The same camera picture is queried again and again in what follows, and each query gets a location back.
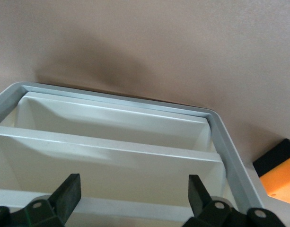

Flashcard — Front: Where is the orange button enclosure box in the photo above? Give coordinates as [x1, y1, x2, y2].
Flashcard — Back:
[253, 138, 290, 206]

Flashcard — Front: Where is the white drawer cabinet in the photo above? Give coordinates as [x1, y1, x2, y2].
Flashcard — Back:
[0, 81, 268, 227]

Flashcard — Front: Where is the white plastic drawer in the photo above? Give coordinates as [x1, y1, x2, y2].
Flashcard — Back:
[0, 189, 239, 223]
[0, 125, 227, 204]
[0, 91, 211, 152]

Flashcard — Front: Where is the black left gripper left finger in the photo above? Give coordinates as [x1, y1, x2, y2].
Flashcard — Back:
[0, 174, 82, 227]

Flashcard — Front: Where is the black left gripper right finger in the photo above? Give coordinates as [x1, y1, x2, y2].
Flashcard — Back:
[184, 174, 283, 227]

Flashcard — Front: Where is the brown table mat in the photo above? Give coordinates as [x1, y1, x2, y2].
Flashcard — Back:
[0, 0, 290, 227]

